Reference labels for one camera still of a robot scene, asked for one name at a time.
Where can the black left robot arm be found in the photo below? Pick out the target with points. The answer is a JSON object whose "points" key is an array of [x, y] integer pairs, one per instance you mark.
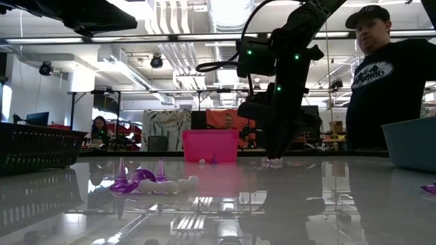
{"points": [[85, 13]]}

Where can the silver round air duct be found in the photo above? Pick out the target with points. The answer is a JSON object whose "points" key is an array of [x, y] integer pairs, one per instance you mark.
{"points": [[225, 20]]}

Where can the purple translucent witch hat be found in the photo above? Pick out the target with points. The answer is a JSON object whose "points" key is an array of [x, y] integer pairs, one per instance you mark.
{"points": [[143, 177], [160, 173], [214, 159], [121, 177], [430, 188]]}

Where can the floral patterned panel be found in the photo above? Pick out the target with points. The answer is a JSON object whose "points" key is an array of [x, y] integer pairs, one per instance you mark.
{"points": [[167, 129]]}

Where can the black divider panel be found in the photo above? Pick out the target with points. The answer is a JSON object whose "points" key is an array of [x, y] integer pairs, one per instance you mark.
{"points": [[198, 119]]}

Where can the black background robot arm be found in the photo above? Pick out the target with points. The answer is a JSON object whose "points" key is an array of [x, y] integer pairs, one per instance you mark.
{"points": [[116, 141], [247, 134]]}

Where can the white rectangular air duct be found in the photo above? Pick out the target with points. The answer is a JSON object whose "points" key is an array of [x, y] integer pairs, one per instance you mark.
{"points": [[136, 80]]}

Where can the small black monitor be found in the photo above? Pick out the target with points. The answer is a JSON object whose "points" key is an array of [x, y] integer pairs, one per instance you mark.
{"points": [[37, 119]]}

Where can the orange cloth panel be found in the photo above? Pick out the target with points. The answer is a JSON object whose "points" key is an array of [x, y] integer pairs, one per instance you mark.
{"points": [[216, 119]]}

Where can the overhead beam with light strips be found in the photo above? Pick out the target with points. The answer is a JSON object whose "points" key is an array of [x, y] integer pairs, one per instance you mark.
{"points": [[190, 35]]}

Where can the person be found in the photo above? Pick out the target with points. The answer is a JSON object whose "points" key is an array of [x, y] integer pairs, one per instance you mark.
{"points": [[391, 102], [98, 127], [228, 122]]}

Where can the brown cardboard box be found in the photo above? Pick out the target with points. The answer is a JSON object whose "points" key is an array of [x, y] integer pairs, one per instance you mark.
{"points": [[337, 126]]}

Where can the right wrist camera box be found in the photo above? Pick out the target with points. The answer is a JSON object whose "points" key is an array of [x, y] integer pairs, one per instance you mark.
{"points": [[255, 56]]}

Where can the black ceiling camera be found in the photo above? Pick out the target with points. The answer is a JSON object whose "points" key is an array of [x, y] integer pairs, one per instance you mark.
{"points": [[336, 84], [45, 68], [156, 62]]}

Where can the pink plastic bin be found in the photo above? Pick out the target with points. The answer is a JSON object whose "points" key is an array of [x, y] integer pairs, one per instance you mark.
{"points": [[211, 144]]}

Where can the black mesh basket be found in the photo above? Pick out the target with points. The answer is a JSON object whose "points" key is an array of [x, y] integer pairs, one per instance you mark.
{"points": [[34, 149]]}

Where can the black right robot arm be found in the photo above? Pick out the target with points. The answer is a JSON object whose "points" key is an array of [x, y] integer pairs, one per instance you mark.
{"points": [[310, 17]]}

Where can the black speaker box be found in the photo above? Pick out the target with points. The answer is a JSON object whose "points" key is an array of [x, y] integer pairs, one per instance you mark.
{"points": [[157, 143]]}

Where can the blue plastic bin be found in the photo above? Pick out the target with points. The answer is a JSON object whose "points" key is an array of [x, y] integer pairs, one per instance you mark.
{"points": [[412, 143]]}

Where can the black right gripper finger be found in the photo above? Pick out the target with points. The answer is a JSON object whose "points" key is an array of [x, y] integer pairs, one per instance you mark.
{"points": [[289, 132], [274, 136]]}

